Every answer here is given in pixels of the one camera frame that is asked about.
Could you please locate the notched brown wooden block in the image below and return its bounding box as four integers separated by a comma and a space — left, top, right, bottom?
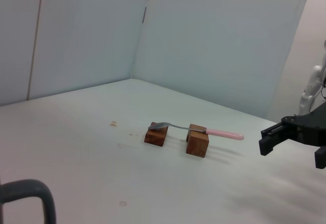
185, 123, 210, 157

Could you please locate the pink handled metal spoon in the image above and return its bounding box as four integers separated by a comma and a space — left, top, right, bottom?
148, 121, 245, 142

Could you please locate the low brown wooden block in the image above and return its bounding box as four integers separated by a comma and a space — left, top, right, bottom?
144, 122, 170, 147

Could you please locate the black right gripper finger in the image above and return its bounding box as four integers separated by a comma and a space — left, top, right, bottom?
259, 122, 293, 156
314, 146, 326, 170

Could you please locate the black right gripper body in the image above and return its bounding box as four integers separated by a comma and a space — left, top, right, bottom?
281, 103, 326, 147

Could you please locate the grey ceramic mug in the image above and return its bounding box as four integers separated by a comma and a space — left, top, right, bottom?
0, 179, 57, 224

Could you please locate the white robot limb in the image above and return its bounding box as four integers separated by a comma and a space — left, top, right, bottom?
298, 40, 326, 116

